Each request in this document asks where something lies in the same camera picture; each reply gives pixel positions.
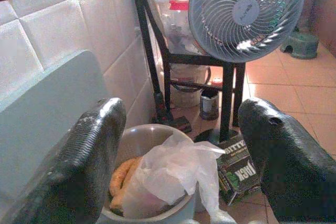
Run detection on white plastic bag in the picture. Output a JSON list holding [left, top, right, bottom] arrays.
[[121, 135, 237, 224]]

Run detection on grey plastic bucket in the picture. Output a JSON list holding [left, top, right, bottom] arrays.
[[97, 123, 198, 224]]

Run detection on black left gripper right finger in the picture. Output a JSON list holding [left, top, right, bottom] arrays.
[[237, 97, 336, 224]]

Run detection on grey electric fan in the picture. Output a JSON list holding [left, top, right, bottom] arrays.
[[188, 0, 305, 63]]

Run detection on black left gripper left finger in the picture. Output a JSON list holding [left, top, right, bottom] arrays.
[[4, 97, 128, 224]]

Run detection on black red stick vacuum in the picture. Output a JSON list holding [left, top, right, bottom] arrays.
[[127, 0, 192, 133]]

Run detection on black green cardboard box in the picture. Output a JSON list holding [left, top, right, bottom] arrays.
[[216, 134, 262, 206]]

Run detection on black wooden stool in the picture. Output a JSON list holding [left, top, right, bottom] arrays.
[[130, 0, 247, 143]]

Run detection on clear plastic storage box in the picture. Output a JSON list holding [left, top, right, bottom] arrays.
[[153, 0, 208, 55]]

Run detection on pale green chair back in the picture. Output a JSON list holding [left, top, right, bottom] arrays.
[[0, 49, 110, 198]]

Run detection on orange peel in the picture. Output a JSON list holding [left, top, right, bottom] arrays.
[[109, 157, 144, 210]]

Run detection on small metal tin can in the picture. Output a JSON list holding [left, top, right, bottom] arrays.
[[199, 90, 220, 121]]

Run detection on green plastic step stool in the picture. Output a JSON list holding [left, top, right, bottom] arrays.
[[279, 31, 320, 60]]

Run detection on white paint bucket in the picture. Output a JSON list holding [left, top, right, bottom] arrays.
[[170, 63, 211, 108]]

